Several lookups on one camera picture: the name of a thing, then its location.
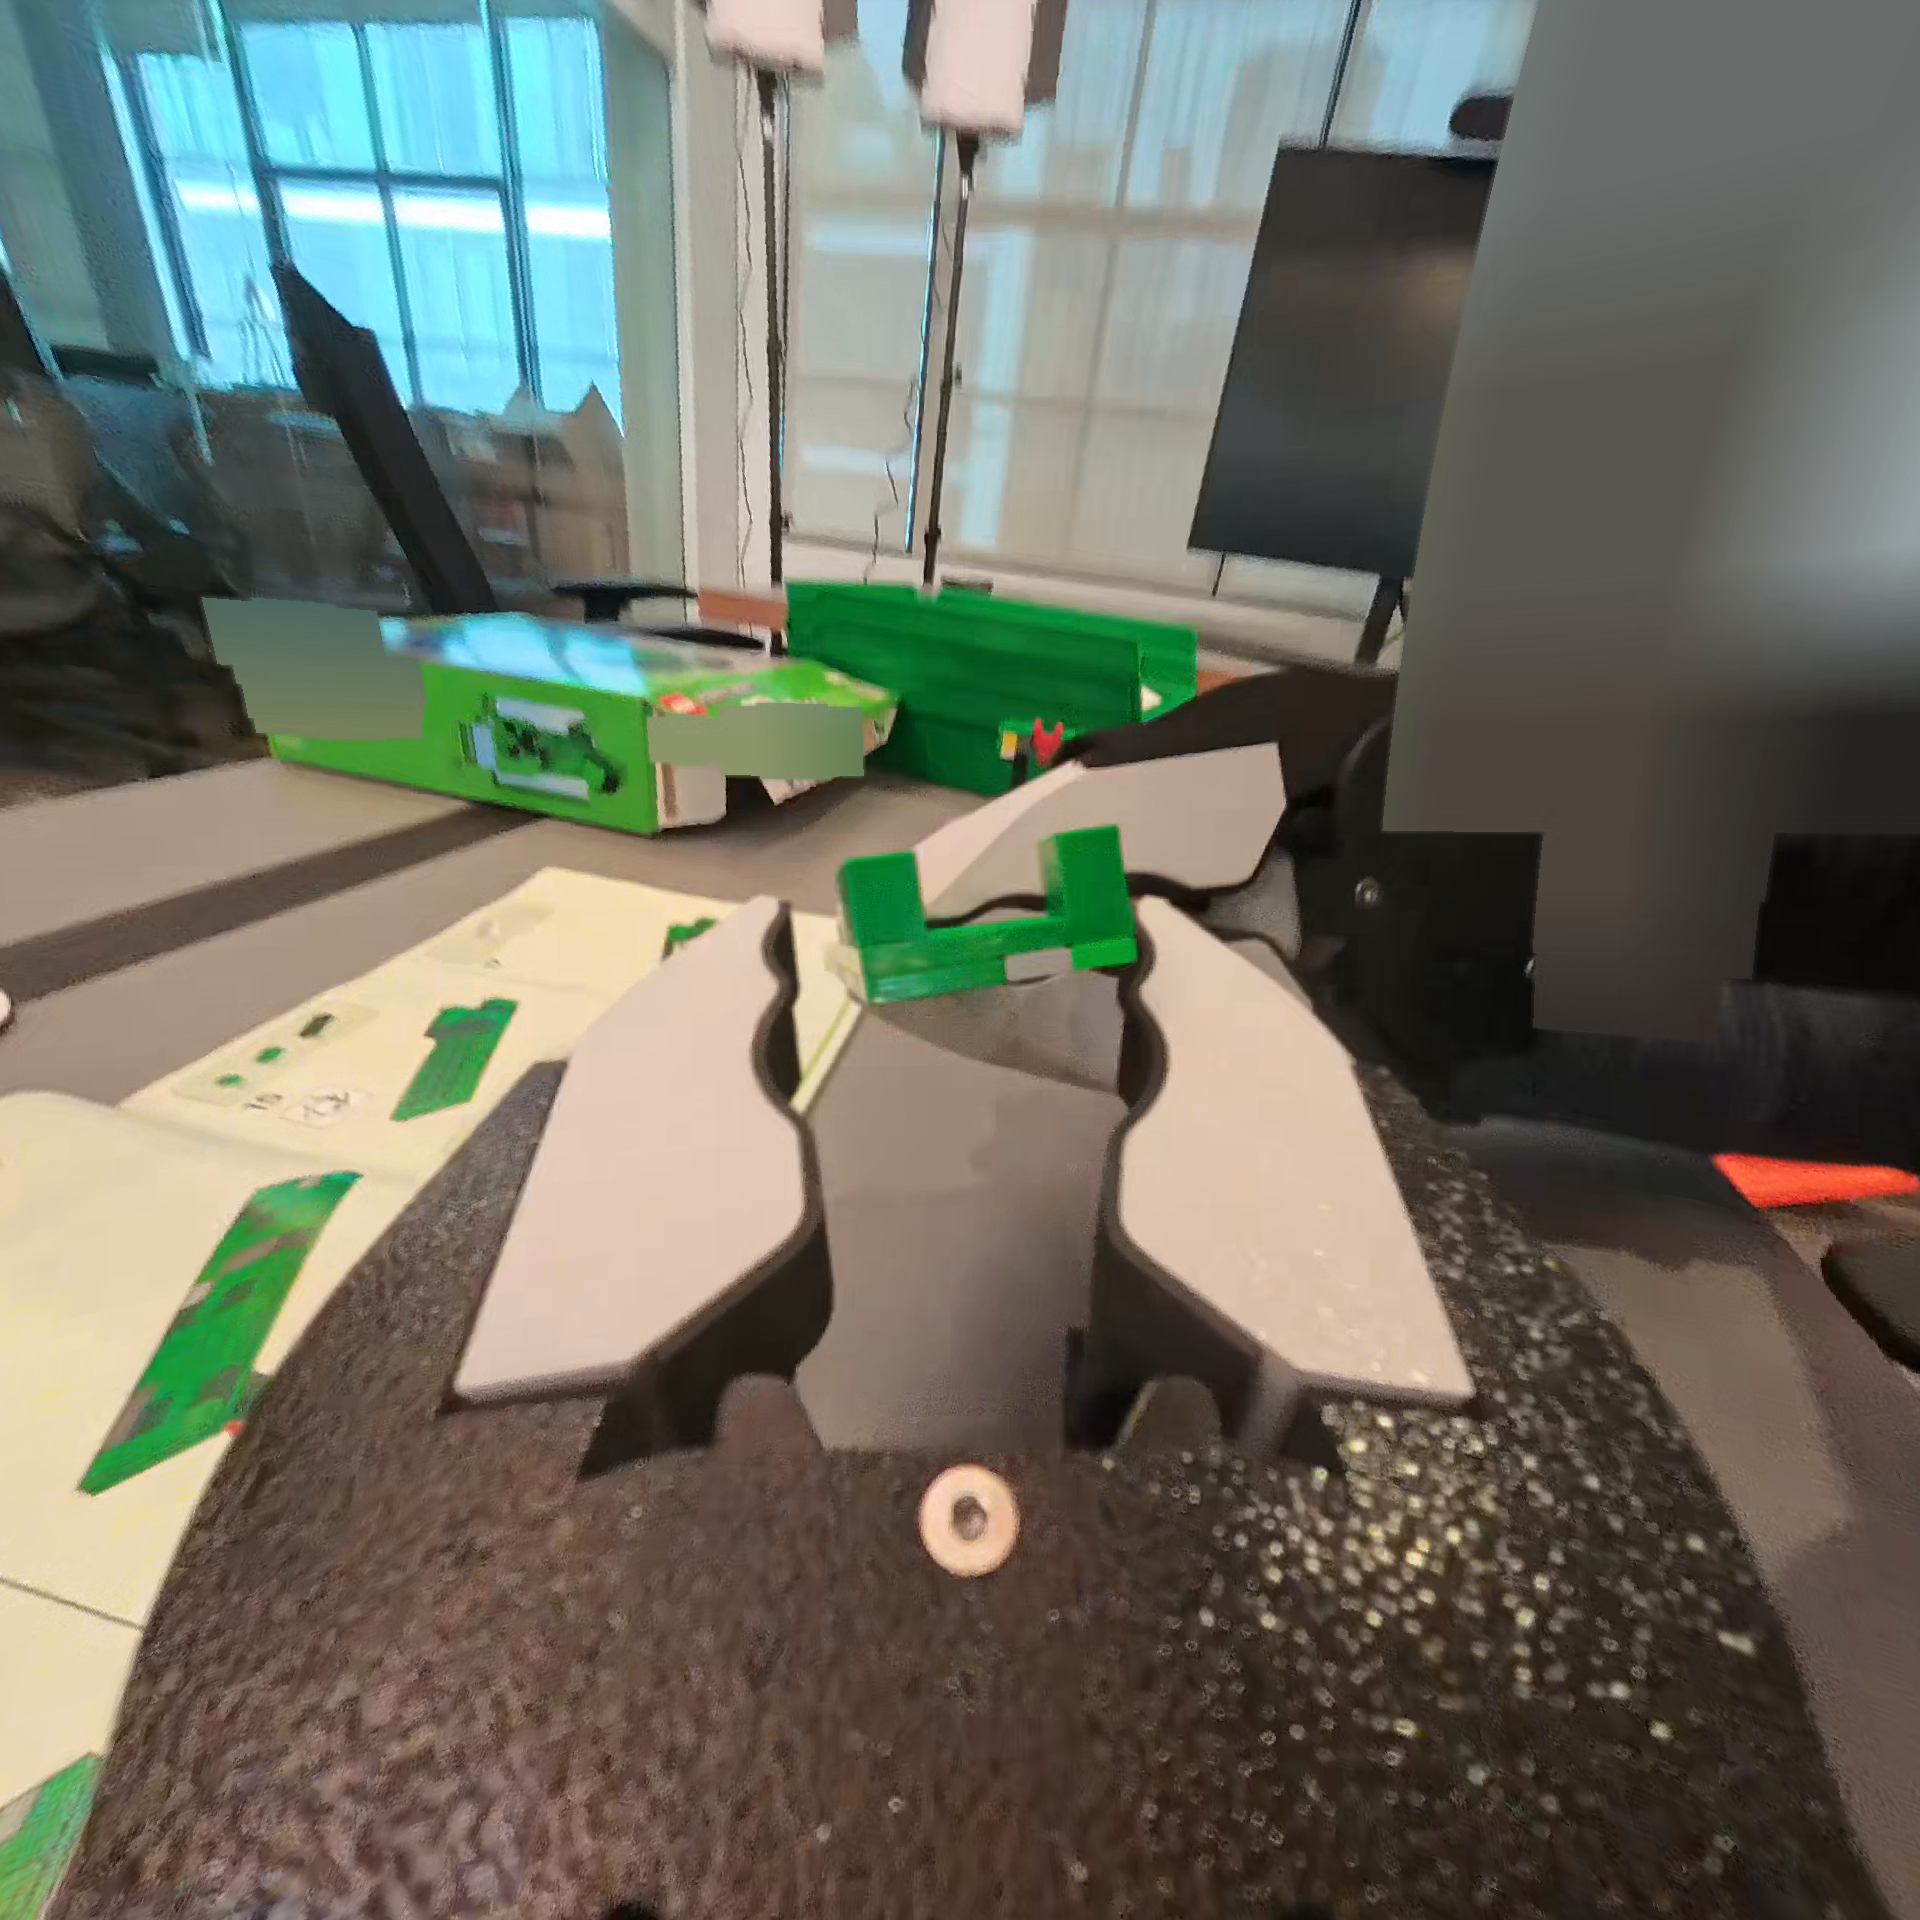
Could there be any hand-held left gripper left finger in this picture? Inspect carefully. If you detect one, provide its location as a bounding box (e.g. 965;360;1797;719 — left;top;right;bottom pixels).
450;897;835;1472

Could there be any green plastic bin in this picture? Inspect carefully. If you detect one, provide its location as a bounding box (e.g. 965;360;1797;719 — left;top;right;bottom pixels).
784;584;1202;799

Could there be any studio panel light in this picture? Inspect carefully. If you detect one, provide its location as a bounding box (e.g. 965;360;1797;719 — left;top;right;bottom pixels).
703;0;829;78
918;0;1040;140

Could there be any black screen on easel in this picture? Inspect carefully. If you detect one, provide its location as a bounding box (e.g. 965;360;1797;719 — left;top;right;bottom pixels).
1189;143;1501;663

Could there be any tall black chair back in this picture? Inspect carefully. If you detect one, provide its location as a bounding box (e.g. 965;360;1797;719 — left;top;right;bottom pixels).
270;263;500;620

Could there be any black light stand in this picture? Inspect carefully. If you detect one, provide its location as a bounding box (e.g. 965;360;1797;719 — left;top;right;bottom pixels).
914;136;986;591
755;72;798;594

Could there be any long green brick plate assembly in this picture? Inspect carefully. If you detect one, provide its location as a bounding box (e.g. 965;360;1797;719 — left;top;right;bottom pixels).
835;826;1143;1004

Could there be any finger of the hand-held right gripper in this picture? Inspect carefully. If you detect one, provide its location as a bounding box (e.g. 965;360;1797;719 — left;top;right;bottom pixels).
908;744;1291;924
861;961;1133;1096

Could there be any building instruction booklet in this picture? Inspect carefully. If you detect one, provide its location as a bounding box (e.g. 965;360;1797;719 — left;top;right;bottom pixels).
0;867;863;1920

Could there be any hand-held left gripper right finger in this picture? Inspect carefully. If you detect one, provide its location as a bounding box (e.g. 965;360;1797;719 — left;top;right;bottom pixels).
1088;897;1478;1460

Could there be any green toy set box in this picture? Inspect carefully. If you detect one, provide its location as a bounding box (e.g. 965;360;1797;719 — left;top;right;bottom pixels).
270;614;903;839

